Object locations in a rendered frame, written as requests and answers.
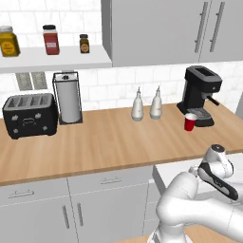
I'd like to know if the open white drawer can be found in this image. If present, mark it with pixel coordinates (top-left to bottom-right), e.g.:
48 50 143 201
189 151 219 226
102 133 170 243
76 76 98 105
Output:
151 152 243 200

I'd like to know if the white wall shelf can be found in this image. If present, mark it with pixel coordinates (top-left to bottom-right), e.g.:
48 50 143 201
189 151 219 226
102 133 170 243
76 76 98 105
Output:
0 44 114 75

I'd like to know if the wide grey wall cupboard door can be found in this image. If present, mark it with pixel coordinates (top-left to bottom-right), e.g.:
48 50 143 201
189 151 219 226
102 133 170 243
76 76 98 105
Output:
101 0 211 68

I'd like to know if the red spice jar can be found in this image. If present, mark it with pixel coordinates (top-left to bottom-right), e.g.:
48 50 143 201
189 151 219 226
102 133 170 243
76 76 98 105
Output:
42 24 61 56

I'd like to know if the grey drawer front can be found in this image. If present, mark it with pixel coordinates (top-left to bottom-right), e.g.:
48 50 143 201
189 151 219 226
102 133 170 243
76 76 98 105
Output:
0 178 69 209
66 165 155 196

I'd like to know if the yellow jar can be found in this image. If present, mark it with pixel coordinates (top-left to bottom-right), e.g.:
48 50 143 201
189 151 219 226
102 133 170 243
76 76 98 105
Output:
0 25 22 58

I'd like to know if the white paper towel roll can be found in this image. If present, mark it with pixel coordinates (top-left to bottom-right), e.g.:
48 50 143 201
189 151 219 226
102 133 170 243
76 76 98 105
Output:
56 74 82 123

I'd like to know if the grey drawer handle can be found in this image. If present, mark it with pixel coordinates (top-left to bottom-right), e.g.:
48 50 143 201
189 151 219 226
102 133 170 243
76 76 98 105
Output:
100 177 123 186
8 189 35 199

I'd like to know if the white bottle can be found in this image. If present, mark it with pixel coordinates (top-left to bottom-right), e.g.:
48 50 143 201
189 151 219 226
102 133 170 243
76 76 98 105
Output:
149 84 164 121
130 86 145 122

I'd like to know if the grey wall cupboard handle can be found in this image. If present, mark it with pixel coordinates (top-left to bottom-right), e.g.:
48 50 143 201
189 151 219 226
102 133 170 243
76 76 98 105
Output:
194 1 210 54
209 1 227 53

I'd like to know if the grey wall outlet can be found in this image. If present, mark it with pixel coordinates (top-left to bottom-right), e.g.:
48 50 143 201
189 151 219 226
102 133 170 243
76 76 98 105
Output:
30 71 48 90
15 72 34 91

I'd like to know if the grey base cupboard handle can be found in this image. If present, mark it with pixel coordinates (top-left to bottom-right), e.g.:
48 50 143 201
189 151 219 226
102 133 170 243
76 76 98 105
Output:
76 201 85 228
61 204 71 230

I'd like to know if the black coffee machine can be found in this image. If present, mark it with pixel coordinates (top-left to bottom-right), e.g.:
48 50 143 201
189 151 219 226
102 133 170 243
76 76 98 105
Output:
176 65 224 128

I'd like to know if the grey base cupboard door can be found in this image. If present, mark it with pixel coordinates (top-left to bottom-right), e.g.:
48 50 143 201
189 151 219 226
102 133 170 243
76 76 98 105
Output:
0 195 79 243
69 182 150 243

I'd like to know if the black toaster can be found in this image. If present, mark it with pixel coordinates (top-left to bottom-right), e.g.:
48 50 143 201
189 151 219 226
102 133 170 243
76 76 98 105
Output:
1 92 60 140

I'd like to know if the narrow grey wall cupboard door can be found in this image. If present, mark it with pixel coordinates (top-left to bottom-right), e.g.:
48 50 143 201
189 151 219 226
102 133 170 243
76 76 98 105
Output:
198 0 243 64

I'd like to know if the red cup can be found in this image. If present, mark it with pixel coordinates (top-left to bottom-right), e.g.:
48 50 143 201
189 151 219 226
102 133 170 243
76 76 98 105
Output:
183 112 198 132

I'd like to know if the small brown jar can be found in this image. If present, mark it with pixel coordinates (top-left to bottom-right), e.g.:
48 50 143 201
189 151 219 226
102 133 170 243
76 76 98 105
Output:
79 33 91 54

